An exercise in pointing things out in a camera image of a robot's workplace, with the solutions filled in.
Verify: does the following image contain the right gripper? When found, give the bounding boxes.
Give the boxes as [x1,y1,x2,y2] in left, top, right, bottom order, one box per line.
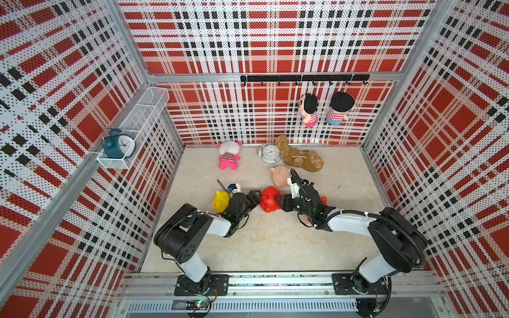
[273,194,312,218]

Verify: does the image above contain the pink piggy bank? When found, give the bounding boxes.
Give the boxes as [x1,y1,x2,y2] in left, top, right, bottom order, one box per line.
[270,165,292,188]

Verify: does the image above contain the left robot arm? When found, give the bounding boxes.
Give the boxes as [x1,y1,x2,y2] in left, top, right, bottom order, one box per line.
[154,189,262,295]

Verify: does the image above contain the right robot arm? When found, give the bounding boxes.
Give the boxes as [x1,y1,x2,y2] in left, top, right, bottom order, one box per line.
[274,183,427,295]

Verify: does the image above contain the yellow piggy bank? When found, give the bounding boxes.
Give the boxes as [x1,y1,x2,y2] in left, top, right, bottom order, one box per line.
[212,191,230,213]

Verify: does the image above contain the white alarm clock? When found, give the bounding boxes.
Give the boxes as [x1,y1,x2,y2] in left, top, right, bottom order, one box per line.
[257,143,282,165]

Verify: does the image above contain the brown teddy bear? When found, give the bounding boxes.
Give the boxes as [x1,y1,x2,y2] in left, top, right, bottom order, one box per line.
[275,135,323,172]

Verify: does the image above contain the pink white plush pig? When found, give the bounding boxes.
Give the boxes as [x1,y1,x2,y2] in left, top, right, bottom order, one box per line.
[217,140,242,170]

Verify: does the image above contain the hanging doll blue pants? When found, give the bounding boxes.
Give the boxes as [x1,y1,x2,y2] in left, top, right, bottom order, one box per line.
[326,91,355,126]

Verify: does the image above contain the hanging doll pink outfit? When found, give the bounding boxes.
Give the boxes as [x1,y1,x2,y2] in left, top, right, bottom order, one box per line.
[298,93,318,128]

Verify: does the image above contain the green circuit board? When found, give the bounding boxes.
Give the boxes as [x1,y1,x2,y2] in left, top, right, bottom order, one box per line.
[171,299,209,312]

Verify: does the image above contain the teal alarm clock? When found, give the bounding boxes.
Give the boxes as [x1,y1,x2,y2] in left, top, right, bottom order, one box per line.
[101,127,136,159]

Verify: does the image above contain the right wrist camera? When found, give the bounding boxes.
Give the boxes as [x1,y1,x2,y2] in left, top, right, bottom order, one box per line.
[287,177,303,199]

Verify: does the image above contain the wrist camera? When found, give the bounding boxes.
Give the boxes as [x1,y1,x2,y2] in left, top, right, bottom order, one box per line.
[227,184,241,195]
[287,177,303,199]

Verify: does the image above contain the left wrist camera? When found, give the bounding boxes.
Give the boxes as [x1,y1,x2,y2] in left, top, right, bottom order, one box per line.
[227,184,241,195]

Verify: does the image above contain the white wire shelf basket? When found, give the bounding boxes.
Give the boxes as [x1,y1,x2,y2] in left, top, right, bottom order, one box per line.
[97,87,169,170]

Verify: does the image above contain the black hook rail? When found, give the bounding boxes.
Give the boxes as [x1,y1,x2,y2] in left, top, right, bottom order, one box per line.
[240,74,371,83]

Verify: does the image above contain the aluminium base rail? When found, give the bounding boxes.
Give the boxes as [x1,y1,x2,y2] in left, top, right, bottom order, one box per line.
[112,270,454,317]

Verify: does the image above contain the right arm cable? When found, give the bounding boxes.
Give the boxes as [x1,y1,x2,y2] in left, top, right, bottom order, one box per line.
[289,168,428,315]

